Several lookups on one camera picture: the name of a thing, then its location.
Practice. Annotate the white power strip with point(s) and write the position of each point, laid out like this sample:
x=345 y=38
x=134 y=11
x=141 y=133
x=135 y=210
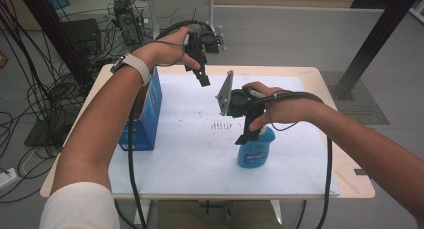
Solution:
x=7 y=179

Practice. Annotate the black metal post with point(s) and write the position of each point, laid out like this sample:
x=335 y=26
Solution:
x=53 y=29

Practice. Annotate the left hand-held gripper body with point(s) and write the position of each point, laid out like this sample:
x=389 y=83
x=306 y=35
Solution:
x=196 y=45

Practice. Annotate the person's right hand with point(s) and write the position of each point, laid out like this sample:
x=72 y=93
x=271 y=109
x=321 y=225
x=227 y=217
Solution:
x=290 y=110

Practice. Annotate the white table leg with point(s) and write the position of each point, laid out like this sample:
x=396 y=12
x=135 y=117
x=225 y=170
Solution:
x=140 y=215

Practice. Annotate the person's left hand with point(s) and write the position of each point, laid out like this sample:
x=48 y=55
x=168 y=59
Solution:
x=163 y=52

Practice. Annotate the blue cardboard box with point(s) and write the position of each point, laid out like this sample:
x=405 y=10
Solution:
x=150 y=119

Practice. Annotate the black floor plate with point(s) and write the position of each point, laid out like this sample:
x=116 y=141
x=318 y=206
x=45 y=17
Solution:
x=43 y=132

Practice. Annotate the white desk frame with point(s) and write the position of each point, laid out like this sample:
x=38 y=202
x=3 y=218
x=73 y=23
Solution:
x=155 y=19

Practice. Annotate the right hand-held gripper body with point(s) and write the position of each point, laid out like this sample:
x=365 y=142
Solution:
x=238 y=102

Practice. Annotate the white shirt sleeve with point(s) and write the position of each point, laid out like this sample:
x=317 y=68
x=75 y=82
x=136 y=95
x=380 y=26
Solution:
x=80 y=209

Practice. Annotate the wristwatch with white band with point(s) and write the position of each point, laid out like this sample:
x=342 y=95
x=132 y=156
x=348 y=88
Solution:
x=138 y=65

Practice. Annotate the black metal stand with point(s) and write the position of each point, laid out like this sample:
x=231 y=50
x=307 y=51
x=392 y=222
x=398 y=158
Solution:
x=376 y=35

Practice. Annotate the computer tower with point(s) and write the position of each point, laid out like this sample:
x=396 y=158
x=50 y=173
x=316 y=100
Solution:
x=128 y=24

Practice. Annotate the blue bottle with white cap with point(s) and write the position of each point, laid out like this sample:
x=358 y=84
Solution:
x=255 y=154

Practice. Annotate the white sheet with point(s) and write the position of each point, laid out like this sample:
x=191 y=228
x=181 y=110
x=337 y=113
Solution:
x=200 y=169

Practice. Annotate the black box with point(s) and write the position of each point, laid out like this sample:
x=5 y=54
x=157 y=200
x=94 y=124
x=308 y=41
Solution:
x=81 y=34

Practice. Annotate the khaki pants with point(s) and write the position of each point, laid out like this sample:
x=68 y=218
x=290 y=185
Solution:
x=186 y=215

